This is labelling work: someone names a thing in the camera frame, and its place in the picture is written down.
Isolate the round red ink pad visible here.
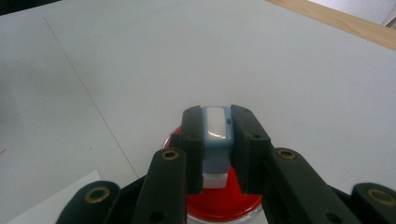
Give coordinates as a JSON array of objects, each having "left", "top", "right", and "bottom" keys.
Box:
[{"left": 162, "top": 125, "right": 264, "bottom": 224}]

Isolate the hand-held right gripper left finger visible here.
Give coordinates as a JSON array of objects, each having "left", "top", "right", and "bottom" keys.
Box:
[{"left": 132, "top": 105, "right": 205, "bottom": 224}]

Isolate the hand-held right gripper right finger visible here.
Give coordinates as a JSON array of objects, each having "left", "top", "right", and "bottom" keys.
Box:
[{"left": 230, "top": 105, "right": 362, "bottom": 224}]

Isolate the blue and white stamp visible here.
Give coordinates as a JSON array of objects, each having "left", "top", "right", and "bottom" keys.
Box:
[{"left": 201, "top": 105, "right": 235, "bottom": 190}]

